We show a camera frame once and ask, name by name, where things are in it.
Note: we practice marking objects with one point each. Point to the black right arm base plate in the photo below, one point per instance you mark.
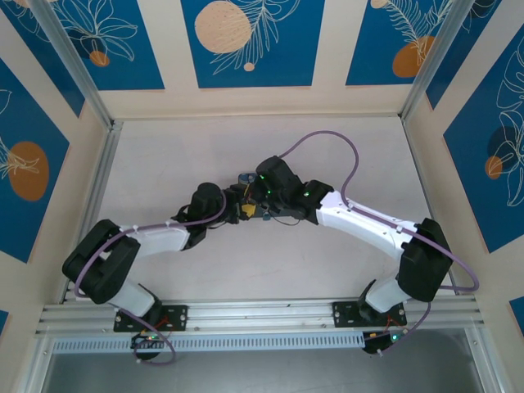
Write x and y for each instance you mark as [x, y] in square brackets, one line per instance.
[344, 313]

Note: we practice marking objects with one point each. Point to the blue starry night box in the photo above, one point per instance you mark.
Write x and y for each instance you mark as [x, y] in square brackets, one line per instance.
[245, 178]

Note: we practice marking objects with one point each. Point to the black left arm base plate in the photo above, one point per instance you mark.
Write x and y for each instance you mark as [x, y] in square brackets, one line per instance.
[180, 317]

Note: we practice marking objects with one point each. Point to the aluminium frame post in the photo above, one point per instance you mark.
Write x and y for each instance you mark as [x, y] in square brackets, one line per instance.
[430, 61]
[73, 61]

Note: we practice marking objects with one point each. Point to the aluminium table side rail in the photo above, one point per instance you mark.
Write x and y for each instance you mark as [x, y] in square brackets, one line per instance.
[102, 192]

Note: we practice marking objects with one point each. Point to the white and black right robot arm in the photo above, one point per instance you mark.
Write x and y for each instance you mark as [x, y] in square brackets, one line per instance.
[360, 221]

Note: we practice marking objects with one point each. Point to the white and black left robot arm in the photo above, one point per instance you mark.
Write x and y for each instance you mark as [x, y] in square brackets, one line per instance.
[159, 239]

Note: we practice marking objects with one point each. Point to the aluminium mounting rail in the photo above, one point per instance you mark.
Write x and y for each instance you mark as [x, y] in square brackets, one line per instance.
[254, 313]

